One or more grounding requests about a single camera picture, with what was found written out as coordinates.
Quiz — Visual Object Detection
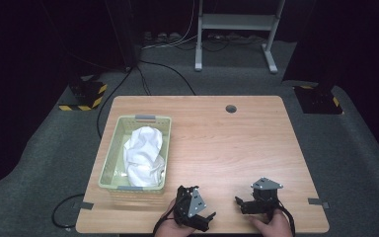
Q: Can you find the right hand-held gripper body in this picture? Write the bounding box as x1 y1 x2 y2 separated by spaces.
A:
242 177 284 215

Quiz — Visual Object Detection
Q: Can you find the grey tape strip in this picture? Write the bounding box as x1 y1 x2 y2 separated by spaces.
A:
307 197 331 210
71 200 95 211

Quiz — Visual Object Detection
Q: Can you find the white cable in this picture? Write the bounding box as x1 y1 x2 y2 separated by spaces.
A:
140 0 199 51

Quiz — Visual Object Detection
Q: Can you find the short black floor cable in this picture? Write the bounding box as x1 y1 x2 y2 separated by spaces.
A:
135 64 152 97

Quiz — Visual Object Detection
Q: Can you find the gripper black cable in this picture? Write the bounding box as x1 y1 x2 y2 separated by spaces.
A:
275 199 297 237
152 208 176 237

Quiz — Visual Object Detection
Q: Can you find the person's left hand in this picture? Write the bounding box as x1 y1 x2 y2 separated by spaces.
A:
154 198 195 237

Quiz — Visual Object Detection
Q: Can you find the black looped floor cable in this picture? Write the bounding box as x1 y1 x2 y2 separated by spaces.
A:
51 193 87 229

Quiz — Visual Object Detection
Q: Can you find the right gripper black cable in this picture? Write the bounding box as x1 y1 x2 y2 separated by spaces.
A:
275 199 297 237

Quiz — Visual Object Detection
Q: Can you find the white metal stand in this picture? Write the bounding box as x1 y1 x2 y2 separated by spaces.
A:
193 0 286 74

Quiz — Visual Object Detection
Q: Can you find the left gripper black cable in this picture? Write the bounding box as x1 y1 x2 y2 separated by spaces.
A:
152 208 176 237

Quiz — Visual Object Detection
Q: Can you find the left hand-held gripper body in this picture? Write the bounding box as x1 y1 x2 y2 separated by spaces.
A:
172 185 210 233

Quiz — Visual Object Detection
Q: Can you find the yellow black striped base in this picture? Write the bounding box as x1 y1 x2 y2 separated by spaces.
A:
57 78 109 112
292 84 344 116

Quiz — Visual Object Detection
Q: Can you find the long black floor cable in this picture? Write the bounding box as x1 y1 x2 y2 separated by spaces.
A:
96 66 133 139

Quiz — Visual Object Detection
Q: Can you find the light green plastic basket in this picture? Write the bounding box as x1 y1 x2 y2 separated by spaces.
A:
98 114 173 195

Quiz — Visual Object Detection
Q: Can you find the power strip with plugs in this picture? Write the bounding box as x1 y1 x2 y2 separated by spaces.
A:
142 31 183 44

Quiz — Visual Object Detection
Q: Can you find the white cloth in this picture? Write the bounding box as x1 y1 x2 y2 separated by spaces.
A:
122 125 167 188

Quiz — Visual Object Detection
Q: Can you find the black stand pole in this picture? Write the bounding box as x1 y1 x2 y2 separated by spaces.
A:
104 0 140 72

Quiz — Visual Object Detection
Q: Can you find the person's right hand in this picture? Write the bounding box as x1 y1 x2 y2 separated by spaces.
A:
248 208 294 237

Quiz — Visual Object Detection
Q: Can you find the curved black floor cable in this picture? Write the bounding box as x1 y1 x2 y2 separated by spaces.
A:
138 59 197 97

